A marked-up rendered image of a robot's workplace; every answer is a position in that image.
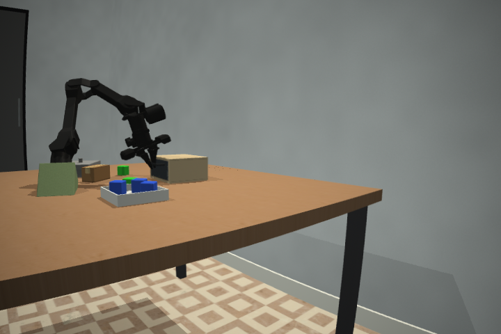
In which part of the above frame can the brown cardboard box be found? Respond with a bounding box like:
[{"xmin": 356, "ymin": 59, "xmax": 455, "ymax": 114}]
[{"xmin": 81, "ymin": 164, "xmax": 110, "ymax": 182}]

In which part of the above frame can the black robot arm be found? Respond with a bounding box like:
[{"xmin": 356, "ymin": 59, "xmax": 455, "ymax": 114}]
[{"xmin": 49, "ymin": 78, "xmax": 166, "ymax": 163}]

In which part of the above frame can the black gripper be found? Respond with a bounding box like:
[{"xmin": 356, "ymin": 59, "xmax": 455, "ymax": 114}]
[{"xmin": 120, "ymin": 126, "xmax": 171, "ymax": 169}]

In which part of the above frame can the blue block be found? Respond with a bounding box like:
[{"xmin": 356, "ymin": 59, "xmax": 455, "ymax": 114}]
[
  {"xmin": 140, "ymin": 181, "xmax": 157, "ymax": 192},
  {"xmin": 131, "ymin": 178, "xmax": 148, "ymax": 193},
  {"xmin": 109, "ymin": 180, "xmax": 127, "ymax": 195}
]

